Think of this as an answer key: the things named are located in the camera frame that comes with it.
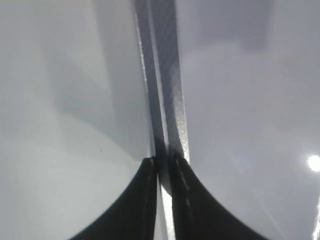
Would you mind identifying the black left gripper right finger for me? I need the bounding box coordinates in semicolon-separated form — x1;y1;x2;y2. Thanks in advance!
168;154;265;240

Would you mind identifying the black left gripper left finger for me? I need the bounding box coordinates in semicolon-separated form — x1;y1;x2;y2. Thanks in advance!
72;157;158;240

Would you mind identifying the white board with grey frame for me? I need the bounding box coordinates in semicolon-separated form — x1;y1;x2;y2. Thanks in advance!
0;0;320;240

